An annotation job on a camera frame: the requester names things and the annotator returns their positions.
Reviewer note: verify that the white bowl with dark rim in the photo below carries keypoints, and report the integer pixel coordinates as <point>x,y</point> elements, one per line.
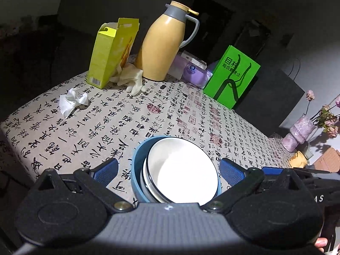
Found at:
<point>145,180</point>
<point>183,170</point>

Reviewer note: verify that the pair of white rubber gloves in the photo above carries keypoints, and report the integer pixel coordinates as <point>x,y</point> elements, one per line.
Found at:
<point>132,78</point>

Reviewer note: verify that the green paper bag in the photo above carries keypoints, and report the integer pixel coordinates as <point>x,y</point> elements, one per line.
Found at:
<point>231,79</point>

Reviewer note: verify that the purple textured vase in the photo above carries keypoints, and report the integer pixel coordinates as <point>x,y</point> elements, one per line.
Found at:
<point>298,134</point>

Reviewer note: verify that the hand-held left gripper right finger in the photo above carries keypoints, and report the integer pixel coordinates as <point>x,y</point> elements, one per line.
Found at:
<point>231,171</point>

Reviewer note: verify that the purple tissue pack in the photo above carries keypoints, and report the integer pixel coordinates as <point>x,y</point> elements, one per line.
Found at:
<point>176,66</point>
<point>198,75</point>

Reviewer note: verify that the blue bowl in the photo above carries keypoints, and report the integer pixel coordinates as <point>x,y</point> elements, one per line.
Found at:
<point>135,170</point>

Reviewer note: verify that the pink suitcase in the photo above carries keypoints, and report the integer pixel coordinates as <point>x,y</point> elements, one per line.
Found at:
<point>329,160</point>

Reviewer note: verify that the black paper bag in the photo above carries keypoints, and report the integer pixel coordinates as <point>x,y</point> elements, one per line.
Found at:
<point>271,103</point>

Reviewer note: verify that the yellow thermos jug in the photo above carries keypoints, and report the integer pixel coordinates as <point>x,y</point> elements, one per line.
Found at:
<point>159,47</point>

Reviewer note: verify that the yellow mug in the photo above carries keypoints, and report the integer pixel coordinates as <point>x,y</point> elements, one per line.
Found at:
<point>298,160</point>

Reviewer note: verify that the yellow-green cardboard box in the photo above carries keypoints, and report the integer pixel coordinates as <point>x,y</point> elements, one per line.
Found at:
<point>106,55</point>

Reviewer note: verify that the calligraphy printed tablecloth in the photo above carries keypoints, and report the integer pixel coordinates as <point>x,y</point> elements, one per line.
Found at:
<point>106,127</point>

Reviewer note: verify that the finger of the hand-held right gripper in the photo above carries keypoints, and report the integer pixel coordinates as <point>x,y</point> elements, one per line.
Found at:
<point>272,170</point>
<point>316,170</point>

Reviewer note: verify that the small white box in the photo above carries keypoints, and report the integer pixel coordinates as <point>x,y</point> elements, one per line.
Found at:
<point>194,59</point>

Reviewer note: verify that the person's right hand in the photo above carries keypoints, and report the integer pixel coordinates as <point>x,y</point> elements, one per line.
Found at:
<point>321,244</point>

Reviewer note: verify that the dried pink flowers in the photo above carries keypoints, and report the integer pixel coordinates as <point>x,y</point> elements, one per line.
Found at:
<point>328,119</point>

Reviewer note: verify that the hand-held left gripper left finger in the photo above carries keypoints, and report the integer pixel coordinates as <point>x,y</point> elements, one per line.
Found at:
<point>106,168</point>

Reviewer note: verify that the crumpled white tissue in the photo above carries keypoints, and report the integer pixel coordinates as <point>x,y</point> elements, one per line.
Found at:
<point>71,102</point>

